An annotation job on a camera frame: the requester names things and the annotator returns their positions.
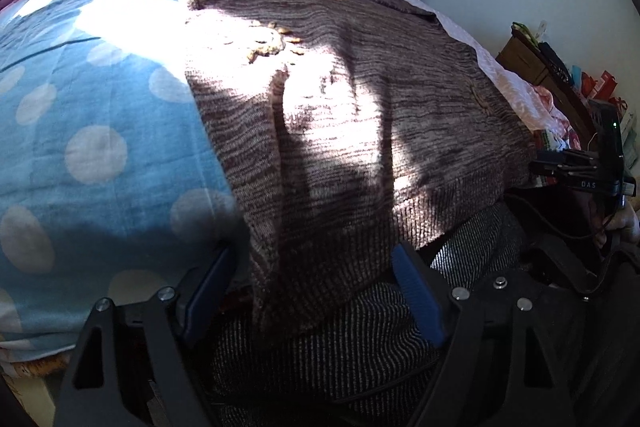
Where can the person's right hand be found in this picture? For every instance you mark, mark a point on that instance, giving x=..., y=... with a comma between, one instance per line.
x=625, y=224

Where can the polka dot bed blanket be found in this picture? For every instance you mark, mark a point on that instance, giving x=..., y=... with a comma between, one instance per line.
x=95, y=147

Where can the dark bag on cabinet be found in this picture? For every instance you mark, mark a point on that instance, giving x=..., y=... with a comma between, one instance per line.
x=555, y=57

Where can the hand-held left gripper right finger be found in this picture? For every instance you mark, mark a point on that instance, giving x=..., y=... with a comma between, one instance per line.
x=417, y=302

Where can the wooden bedside cabinet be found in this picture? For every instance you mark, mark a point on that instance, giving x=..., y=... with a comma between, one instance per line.
x=540, y=67

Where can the person's striped grey top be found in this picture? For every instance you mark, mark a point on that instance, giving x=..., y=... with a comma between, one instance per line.
x=350, y=347

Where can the floral red bed sheet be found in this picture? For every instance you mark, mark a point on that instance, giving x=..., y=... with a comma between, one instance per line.
x=552, y=117

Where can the brown knit sweater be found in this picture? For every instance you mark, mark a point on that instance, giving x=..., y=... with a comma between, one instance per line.
x=350, y=122

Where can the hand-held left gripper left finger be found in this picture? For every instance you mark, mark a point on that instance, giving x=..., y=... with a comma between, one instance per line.
x=207, y=297

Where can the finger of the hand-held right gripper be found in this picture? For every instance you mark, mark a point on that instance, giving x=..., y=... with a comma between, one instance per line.
x=560, y=168

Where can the green item on cabinet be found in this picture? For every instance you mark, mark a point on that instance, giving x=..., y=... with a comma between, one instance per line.
x=524, y=32

